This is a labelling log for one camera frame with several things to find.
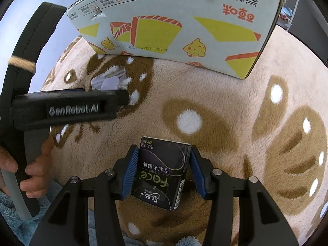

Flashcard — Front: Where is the beige patterned fleece blanket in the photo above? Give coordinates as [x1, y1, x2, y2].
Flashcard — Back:
[42, 27, 327, 245]

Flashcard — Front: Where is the white rolling cart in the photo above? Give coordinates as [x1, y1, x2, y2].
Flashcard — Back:
[278, 0, 300, 32]

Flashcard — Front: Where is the clear zip bag purple item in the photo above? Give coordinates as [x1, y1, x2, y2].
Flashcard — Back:
[91, 66, 131, 91]

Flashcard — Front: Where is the cardboard box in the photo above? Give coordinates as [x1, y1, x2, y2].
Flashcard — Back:
[66, 0, 284, 79]

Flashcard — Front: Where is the black tissue pack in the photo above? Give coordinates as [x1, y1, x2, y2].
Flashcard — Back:
[131, 137, 191, 212]

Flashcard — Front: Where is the left hand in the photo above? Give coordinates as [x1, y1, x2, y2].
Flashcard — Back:
[1, 134, 54, 198]

